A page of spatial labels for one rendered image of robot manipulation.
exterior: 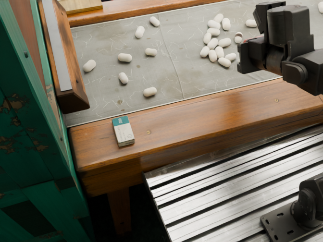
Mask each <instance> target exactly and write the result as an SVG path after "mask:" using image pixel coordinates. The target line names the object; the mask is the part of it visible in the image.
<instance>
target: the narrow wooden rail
mask: <svg viewBox="0 0 323 242"><path fill-rule="evenodd" d="M222 1H228V0H111V1H105V2H102V5H103V9H97V10H91V11H86V12H78V13H72V14H67V18H68V22H69V26H70V28H73V27H79V26H85V25H90V24H97V23H103V22H108V21H114V20H120V19H125V18H131V17H136V16H142V15H147V14H153V13H159V12H166V11H172V10H177V9H183V8H188V7H194V6H200V5H205V4H211V3H217V2H222Z"/></svg>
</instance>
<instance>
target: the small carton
mask: <svg viewBox="0 0 323 242"><path fill-rule="evenodd" d="M112 125H113V129H114V132H115V136H116V139H117V143H118V146H119V147H121V146H124V145H129V144H133V143H135V138H134V135H133V131H132V128H131V125H130V122H129V119H128V116H127V115H126V116H122V117H118V118H114V119H112Z"/></svg>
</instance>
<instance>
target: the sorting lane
mask: <svg viewBox="0 0 323 242"><path fill-rule="evenodd" d="M268 1H269V2H273V1H286V5H301V6H307V7H308V8H309V10H310V34H314V49H315V50H316V49H321V48H323V13H321V12H320V11H319V8H318V4H319V3H320V2H323V0H228V1H222V2H217V3H211V4H205V5H200V6H194V7H188V8H183V9H177V10H172V11H166V12H159V13H153V14H147V15H142V16H136V17H131V18H125V19H120V20H114V21H108V22H103V23H97V24H90V25H85V26H79V27H73V28H70V29H71V33H72V37H73V41H74V46H75V50H76V55H77V60H78V63H79V67H80V71H81V75H82V79H83V82H84V86H85V90H86V94H87V97H88V101H89V105H90V108H89V109H86V110H82V111H77V112H73V113H69V114H65V120H66V125H67V129H68V130H69V129H70V128H71V127H75V126H79V125H83V124H88V123H92V122H96V121H101V120H105V119H110V118H114V117H118V116H122V115H126V114H130V113H135V112H139V111H143V110H147V109H152V108H156V107H161V106H165V105H169V104H173V103H177V102H181V101H186V100H190V99H194V98H198V97H203V96H208V95H212V94H216V93H220V92H224V91H228V90H233V89H237V88H241V87H245V86H249V85H255V84H259V83H263V82H267V81H271V80H275V79H280V78H282V76H280V75H277V74H274V73H271V72H268V71H265V70H261V71H257V72H252V73H247V74H241V73H239V72H238V71H237V64H238V59H239V53H238V52H237V45H238V43H236V42H235V35H236V33H237V32H241V33H242V35H243V37H242V40H241V42H240V43H243V42H244V40H245V39H248V38H255V37H258V36H264V34H260V32H259V30H258V27H257V26H256V27H249V26H246V21H247V20H254V17H253V14H252V13H253V12H254V10H255V8H256V7H255V6H256V4H259V3H262V2H268ZM218 14H222V15H223V16H224V18H228V19H229V20H230V25H231V27H230V29H229V30H224V29H223V24H222V21H221V22H220V23H219V24H220V26H221V27H220V29H219V30H220V34H219V35H217V36H211V40H212V39H213V38H216V39H218V42H219V41H220V40H221V39H225V38H229V39H231V44H230V45H229V46H226V47H223V51H224V58H225V57H226V55H228V54H231V53H234V54H236V59H234V60H232V61H230V62H231V65H230V66H229V67H225V66H223V65H221V64H220V63H219V62H218V60H219V59H218V58H217V60H216V61H215V62H212V61H211V60H210V58H209V53H208V55H207V56H206V57H201V55H200V52H201V51H202V49H203V47H205V46H208V44H205V43H204V42H203V39H204V35H205V34H206V33H207V30H208V29H209V28H210V27H208V21H209V20H213V19H214V18H215V16H216V15H218ZM150 17H155V18H156V19H157V20H159V22H160V24H159V26H154V25H153V24H152V23H151V22H150ZM139 26H142V27H144V29H145V31H144V33H143V36H142V37H141V38H137V37H136V36H135V32H136V30H137V28H138V27H139ZM147 48H151V49H156V50H157V55H155V56H151V55H147V54H146V53H145V50H146V49H147ZM120 53H124V54H130V55H131V56H132V60H131V61H130V62H126V61H120V60H118V55H119V54H120ZM89 60H94V61H95V62H96V66H95V67H94V68H93V69H92V70H91V71H90V72H85V71H84V70H83V66H84V65H85V64H86V63H87V62H88V61H89ZM119 73H125V75H126V76H127V78H128V83H126V84H123V83H122V82H121V80H120V79H119ZM151 87H155V88H156V90H157V92H156V94H154V95H151V96H149V97H146V96H144V94H143V91H144V90H145V89H147V88H151Z"/></svg>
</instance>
